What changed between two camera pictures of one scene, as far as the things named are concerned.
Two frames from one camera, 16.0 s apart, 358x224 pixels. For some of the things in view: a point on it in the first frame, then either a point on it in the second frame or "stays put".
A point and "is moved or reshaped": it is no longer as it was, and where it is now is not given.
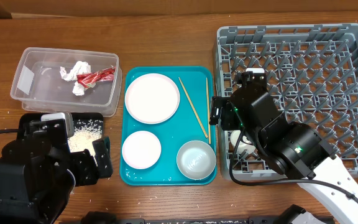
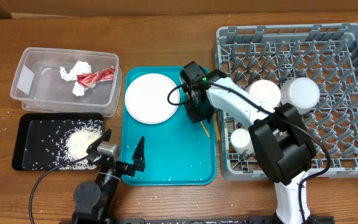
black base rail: [259, 220] stays put
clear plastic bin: [50, 79] stays put
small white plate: [141, 149] is moved or reshaped
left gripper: [89, 170] -> [138, 158]
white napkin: [81, 67] stays put
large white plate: [152, 98] stays put
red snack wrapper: [87, 79] stays put
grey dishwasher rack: [324, 75] stays put
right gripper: [230, 122] -> [191, 107]
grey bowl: [196, 160] -> [303, 93]
